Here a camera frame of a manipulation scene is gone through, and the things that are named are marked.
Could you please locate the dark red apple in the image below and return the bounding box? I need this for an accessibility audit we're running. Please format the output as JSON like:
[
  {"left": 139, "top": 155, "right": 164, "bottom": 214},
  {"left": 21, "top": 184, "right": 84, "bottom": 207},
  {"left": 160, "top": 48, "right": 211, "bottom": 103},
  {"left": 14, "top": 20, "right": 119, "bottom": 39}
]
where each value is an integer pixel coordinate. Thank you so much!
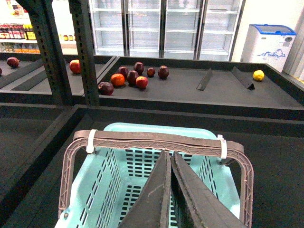
[
  {"left": 133, "top": 62, "right": 144, "bottom": 75},
  {"left": 98, "top": 82, "right": 114, "bottom": 95}
]

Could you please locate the white blue chest freezer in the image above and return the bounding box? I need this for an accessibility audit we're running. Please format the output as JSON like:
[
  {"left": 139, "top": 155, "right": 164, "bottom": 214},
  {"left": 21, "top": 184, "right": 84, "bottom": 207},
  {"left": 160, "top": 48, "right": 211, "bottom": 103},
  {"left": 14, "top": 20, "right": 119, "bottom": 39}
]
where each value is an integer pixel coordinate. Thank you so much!
[{"left": 240, "top": 24, "right": 296, "bottom": 72}]

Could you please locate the orange red tomato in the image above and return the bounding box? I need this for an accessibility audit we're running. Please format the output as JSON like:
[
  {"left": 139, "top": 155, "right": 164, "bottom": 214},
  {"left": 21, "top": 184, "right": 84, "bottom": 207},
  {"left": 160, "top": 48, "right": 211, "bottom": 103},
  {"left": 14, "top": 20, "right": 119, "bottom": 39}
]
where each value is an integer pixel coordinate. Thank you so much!
[{"left": 110, "top": 73, "right": 125, "bottom": 86}]

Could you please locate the black triangular divider wedge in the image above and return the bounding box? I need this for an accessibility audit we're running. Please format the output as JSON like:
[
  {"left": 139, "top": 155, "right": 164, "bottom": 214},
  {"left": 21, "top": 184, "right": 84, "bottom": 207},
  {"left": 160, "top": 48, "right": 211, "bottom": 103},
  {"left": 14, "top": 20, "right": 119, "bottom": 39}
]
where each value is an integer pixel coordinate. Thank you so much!
[{"left": 231, "top": 66, "right": 255, "bottom": 90}]

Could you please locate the small dark apple rear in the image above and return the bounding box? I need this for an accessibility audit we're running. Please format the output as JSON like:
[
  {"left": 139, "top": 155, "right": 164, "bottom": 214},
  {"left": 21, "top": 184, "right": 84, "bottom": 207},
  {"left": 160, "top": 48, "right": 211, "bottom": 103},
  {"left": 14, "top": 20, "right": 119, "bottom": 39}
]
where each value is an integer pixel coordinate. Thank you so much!
[{"left": 147, "top": 67, "right": 155, "bottom": 77}]

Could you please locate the dark purple apple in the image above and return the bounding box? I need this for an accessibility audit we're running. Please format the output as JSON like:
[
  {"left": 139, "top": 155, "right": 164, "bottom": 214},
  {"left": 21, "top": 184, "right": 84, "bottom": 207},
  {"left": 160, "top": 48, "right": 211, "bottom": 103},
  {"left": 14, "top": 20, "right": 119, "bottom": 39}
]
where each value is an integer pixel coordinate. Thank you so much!
[{"left": 127, "top": 70, "right": 139, "bottom": 86}]

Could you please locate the yellow lemon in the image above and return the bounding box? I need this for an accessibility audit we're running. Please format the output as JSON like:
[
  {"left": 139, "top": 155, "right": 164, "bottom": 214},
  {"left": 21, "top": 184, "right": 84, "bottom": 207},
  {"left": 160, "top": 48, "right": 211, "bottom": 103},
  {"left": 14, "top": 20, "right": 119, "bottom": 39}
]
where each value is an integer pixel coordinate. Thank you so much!
[{"left": 253, "top": 70, "right": 265, "bottom": 82}]

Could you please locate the dark metal post left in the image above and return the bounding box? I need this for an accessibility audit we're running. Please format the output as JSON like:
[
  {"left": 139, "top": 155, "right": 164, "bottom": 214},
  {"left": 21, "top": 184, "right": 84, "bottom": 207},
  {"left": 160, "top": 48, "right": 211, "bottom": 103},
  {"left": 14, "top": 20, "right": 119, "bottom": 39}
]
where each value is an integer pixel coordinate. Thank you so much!
[{"left": 17, "top": 0, "right": 73, "bottom": 105}]

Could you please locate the dark metal shelf post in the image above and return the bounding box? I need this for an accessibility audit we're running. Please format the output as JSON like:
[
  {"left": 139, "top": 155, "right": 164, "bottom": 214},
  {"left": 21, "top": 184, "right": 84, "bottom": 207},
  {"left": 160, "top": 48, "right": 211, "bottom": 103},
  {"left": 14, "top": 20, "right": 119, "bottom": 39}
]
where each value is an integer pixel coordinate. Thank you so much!
[{"left": 68, "top": 0, "right": 99, "bottom": 105}]

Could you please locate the shelf of sauce bottles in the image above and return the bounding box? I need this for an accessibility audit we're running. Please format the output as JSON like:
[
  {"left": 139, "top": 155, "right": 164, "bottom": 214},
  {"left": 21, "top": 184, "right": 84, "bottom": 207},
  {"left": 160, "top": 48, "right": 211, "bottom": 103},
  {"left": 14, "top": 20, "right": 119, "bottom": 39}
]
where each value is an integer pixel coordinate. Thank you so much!
[{"left": 0, "top": 24, "right": 36, "bottom": 40}]

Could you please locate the red apple left tray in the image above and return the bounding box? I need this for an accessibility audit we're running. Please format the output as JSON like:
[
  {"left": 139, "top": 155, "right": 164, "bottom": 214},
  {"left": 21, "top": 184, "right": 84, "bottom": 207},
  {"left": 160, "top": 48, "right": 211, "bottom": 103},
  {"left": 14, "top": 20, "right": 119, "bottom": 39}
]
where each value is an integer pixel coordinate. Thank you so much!
[{"left": 69, "top": 59, "right": 81, "bottom": 74}]

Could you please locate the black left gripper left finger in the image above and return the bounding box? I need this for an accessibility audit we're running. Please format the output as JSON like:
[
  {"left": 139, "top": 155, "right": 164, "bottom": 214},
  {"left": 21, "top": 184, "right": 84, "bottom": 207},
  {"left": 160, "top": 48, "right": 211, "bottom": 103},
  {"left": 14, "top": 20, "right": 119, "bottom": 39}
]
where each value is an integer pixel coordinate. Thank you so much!
[{"left": 118, "top": 151, "right": 171, "bottom": 228}]

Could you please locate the dark red apple front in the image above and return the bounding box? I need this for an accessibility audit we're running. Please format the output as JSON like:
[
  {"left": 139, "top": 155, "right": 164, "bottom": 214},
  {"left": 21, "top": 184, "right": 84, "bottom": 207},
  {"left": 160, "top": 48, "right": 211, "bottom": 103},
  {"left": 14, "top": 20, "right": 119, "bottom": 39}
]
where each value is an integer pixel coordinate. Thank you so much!
[{"left": 98, "top": 82, "right": 114, "bottom": 95}]

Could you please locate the glass door display fridge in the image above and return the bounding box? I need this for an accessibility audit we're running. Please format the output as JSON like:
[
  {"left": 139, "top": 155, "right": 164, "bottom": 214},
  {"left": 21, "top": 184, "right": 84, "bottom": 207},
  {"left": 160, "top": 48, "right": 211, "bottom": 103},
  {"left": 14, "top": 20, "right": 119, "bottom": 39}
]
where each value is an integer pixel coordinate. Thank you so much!
[{"left": 89, "top": 0, "right": 245, "bottom": 61}]

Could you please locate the dark red apple rear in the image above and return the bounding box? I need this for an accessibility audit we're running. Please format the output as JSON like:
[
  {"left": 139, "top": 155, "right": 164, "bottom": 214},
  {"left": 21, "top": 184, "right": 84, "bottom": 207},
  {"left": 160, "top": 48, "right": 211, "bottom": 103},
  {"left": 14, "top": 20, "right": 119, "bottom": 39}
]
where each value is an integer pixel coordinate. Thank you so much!
[{"left": 133, "top": 62, "right": 144, "bottom": 75}]

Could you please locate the dark apple middle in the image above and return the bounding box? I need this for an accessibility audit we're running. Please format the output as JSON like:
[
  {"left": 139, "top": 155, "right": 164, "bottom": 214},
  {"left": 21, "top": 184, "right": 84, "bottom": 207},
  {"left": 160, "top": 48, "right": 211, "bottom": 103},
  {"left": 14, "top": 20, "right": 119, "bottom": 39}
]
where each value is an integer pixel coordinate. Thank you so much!
[{"left": 117, "top": 66, "right": 129, "bottom": 79}]

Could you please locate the light blue plastic basket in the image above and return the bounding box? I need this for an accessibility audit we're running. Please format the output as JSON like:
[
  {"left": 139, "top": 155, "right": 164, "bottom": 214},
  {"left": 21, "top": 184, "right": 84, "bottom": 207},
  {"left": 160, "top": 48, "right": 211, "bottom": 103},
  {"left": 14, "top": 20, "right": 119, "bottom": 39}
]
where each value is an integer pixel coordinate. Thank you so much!
[{"left": 56, "top": 130, "right": 253, "bottom": 228}]

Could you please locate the small red apple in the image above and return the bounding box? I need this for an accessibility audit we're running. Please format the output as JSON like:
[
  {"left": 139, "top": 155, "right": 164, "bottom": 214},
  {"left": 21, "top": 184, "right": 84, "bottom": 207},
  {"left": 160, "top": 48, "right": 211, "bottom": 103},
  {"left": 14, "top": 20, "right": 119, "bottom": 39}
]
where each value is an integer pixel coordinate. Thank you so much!
[{"left": 136, "top": 76, "right": 148, "bottom": 89}]

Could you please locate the dark apple far left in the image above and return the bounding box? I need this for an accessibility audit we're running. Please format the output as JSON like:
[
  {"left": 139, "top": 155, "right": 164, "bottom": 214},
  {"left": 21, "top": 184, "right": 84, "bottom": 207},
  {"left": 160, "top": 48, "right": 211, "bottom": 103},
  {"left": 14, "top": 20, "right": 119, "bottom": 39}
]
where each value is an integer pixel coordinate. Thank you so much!
[{"left": 7, "top": 57, "right": 19, "bottom": 68}]

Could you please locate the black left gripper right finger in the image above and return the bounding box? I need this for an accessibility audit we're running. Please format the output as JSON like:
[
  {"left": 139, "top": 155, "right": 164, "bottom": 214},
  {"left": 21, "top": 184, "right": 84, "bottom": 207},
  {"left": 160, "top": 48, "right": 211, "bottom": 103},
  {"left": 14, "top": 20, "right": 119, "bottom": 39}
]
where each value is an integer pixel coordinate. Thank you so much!
[{"left": 171, "top": 152, "right": 245, "bottom": 228}]

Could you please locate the dark apple rear right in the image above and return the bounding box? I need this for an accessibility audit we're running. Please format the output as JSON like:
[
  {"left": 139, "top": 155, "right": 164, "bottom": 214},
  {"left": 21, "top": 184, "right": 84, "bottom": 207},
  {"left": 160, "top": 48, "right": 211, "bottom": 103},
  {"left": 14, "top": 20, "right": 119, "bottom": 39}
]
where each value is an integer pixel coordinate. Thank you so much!
[{"left": 158, "top": 65, "right": 169, "bottom": 79}]

